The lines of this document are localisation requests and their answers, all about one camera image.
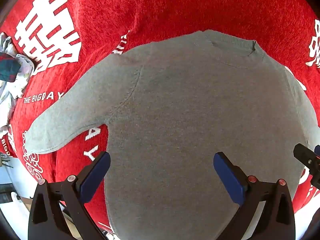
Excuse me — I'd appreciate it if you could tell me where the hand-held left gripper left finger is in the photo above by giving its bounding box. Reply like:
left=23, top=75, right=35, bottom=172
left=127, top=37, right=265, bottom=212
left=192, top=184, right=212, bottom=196
left=27, top=151, right=111, bottom=240

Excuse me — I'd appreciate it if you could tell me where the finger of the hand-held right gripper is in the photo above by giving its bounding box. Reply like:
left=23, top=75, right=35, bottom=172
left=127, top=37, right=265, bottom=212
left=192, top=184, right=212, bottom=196
left=293, top=143, right=320, bottom=190

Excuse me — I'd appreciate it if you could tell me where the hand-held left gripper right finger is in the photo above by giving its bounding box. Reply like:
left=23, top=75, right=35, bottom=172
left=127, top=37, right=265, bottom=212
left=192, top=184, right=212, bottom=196
left=213, top=152, right=296, bottom=240

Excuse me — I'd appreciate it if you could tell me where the grey sweater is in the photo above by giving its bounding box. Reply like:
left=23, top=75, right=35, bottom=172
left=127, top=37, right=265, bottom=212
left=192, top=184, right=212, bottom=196
left=24, top=30, right=320, bottom=240

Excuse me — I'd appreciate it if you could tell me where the pile of patterned clothes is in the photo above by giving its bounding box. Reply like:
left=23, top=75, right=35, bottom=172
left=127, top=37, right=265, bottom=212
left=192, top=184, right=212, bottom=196
left=0, top=32, right=35, bottom=135

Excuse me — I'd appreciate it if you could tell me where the red printed blanket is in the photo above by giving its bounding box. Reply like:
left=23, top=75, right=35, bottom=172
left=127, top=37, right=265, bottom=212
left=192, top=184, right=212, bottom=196
left=0, top=0, right=320, bottom=235

